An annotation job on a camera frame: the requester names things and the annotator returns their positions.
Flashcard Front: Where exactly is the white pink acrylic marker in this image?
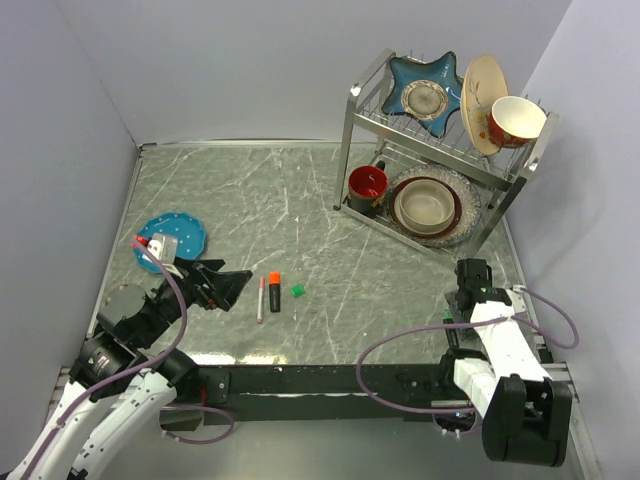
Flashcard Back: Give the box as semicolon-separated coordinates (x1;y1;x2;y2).
256;277;266;324

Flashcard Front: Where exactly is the black orange highlighter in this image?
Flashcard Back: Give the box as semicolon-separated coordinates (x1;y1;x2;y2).
268;271;281;313

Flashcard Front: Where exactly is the green pen cap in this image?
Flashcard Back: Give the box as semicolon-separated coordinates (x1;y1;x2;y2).
291;284;305;298

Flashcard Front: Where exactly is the black green highlighter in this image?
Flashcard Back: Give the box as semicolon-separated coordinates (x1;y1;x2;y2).
443;309;460;349

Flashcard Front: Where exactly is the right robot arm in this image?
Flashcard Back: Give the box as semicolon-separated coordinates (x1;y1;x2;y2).
447;258;572;467

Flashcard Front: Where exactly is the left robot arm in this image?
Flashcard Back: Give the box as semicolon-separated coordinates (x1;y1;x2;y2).
4;258;253;479

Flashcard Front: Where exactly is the teal polka dot plate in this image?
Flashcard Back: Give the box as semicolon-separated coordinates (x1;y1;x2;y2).
135;212;207;276

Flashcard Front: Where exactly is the dark red plate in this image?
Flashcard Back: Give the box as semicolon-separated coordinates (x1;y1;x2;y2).
389;175;464;240

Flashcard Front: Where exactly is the blue speckled plate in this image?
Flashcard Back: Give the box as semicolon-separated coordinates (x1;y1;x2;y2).
384;163;482;248

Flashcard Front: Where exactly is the beige bowl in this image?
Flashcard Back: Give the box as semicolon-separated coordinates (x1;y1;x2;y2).
394;178;457;233

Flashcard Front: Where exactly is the steel dish rack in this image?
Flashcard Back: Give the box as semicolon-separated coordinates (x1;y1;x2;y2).
333;49;559;259

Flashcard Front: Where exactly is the black floral mug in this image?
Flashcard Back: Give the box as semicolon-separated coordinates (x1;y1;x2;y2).
347;160;389;218

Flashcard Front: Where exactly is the red white bowl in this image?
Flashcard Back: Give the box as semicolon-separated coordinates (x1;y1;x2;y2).
487;96;547;148

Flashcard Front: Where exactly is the blue star shaped dish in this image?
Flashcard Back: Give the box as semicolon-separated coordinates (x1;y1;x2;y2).
381;51;463;139

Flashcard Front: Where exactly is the cream floral plate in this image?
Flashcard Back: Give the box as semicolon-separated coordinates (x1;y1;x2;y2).
460;54;509;156

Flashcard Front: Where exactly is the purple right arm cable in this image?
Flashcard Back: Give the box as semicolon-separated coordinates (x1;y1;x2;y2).
355;285;580;416

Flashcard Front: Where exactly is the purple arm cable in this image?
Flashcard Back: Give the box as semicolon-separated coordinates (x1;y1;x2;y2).
19;242;236;480
355;285;580;416

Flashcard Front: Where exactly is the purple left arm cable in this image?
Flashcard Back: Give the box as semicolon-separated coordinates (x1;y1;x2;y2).
19;242;236;480

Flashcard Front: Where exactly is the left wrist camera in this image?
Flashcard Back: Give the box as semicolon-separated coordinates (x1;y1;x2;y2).
132;233;178;266

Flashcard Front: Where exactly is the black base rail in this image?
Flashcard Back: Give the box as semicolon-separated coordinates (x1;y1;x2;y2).
175;348;486;422

